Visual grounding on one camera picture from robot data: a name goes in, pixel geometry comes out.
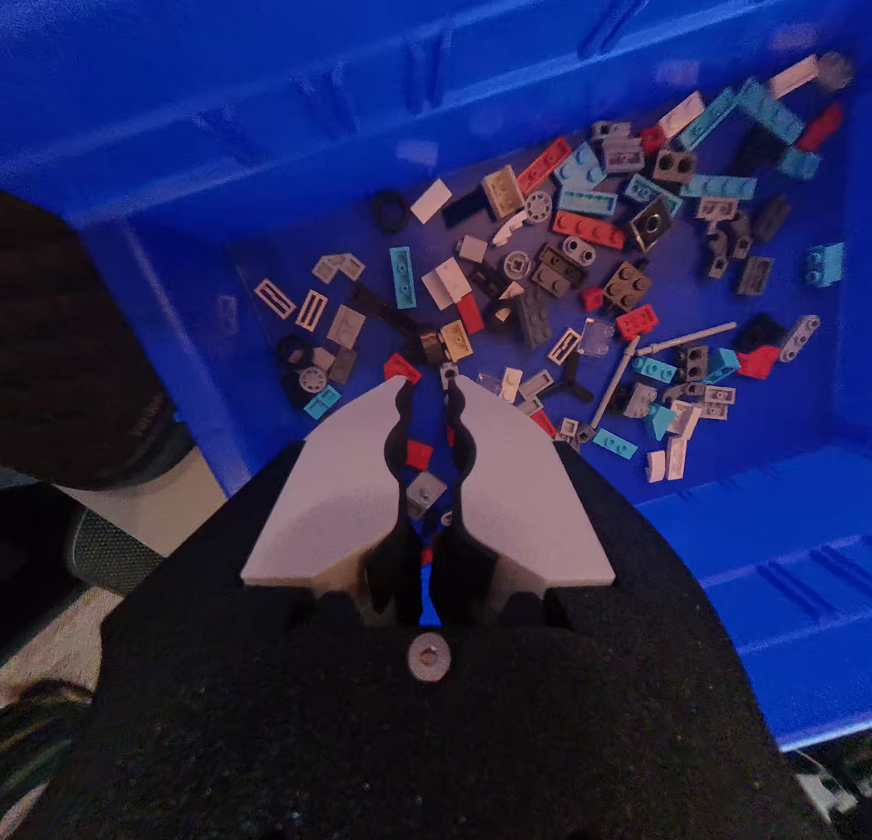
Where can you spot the pile of toy bricks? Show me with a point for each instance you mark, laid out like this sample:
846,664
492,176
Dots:
589,230

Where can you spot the blue plastic bin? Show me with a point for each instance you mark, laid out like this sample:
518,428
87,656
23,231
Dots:
204,70

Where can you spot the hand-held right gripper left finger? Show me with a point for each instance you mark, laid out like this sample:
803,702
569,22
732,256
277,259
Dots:
320,506

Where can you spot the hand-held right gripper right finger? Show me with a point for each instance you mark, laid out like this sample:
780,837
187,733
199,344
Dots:
531,506

